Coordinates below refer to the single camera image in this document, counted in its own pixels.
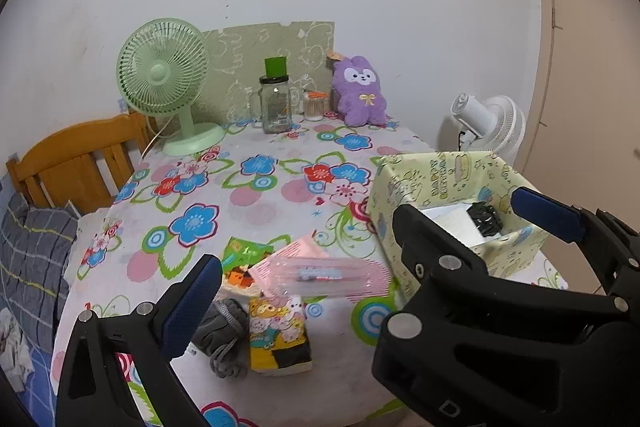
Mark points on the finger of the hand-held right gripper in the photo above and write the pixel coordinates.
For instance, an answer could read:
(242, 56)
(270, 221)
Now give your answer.
(440, 247)
(545, 212)

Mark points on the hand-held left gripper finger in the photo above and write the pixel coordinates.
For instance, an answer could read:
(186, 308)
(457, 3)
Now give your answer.
(192, 302)

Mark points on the grey knitted glove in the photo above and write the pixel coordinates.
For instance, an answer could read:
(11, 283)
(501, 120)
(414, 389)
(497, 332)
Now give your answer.
(220, 332)

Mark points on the yellow patterned storage box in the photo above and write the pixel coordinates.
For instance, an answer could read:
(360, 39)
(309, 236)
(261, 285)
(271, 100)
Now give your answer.
(440, 177)

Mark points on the green tissue pack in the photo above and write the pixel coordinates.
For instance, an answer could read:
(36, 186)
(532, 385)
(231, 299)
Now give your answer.
(245, 252)

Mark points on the yellow cartoon tissue pack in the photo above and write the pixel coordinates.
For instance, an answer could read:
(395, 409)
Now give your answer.
(277, 332)

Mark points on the pink wipes packet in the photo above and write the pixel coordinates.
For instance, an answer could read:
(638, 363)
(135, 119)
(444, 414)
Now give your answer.
(300, 249)

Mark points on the clear plastic pouch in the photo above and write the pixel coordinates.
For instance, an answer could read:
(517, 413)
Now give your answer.
(320, 274)

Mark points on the white tissue pack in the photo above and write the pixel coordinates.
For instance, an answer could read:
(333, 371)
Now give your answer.
(450, 219)

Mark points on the black small object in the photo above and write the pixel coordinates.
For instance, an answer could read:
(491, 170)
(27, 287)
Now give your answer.
(482, 218)

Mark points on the floral tablecloth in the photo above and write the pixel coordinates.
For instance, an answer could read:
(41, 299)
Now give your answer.
(250, 207)

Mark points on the white desk fan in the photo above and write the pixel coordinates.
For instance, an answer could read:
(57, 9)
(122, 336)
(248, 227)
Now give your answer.
(480, 119)

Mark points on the beige door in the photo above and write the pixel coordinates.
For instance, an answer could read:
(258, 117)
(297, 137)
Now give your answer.
(590, 82)

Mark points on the grey plaid pillow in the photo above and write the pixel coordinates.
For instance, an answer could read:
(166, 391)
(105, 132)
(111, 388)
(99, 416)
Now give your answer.
(35, 247)

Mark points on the purple plush bunny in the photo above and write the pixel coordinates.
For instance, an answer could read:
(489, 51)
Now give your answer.
(361, 94)

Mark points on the white grey crumpled cloth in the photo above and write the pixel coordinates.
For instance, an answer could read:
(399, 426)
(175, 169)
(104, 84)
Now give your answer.
(14, 347)

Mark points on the cotton swab jar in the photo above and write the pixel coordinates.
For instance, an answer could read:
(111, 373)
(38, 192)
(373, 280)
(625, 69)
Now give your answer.
(316, 109)

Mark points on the wooden headboard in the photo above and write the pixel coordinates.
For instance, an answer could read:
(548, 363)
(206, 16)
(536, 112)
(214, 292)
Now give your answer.
(75, 157)

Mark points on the glass jar mug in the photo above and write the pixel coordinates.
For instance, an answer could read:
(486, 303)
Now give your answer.
(275, 109)

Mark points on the green desk fan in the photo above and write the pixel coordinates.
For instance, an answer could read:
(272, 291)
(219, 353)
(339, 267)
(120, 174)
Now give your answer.
(162, 74)

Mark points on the green cup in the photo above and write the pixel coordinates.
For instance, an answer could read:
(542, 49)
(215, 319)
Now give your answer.
(276, 67)

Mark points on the green patterned board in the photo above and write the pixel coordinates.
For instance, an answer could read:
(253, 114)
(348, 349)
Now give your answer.
(260, 42)

